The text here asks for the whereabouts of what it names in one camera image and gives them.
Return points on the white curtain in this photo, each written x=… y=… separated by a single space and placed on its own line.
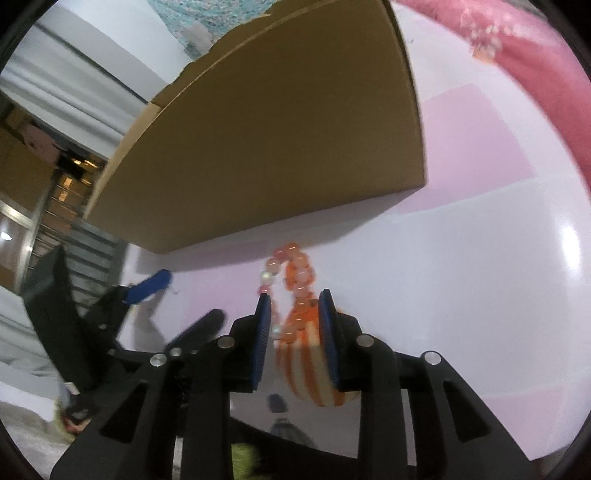
x=69 y=83

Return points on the person's left forearm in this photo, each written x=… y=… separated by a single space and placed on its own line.
x=32 y=438

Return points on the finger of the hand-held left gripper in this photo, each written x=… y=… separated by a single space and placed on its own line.
x=150 y=283
x=198 y=328

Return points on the pink floral blanket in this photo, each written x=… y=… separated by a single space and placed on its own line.
x=531 y=55

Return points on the white floral paper bag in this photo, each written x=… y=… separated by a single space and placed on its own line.
x=198 y=39

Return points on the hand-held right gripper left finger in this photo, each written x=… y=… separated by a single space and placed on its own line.
x=261 y=344

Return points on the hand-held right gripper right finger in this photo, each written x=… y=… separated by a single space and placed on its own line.
x=330 y=344

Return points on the brown cardboard box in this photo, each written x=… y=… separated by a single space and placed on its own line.
x=277 y=138

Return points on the blue floral wall cloth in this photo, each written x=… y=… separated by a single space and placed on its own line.
x=198 y=16

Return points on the metal folding gate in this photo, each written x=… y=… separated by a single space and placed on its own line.
x=55 y=207

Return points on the green white fluffy garment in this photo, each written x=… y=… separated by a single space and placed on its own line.
x=244 y=461

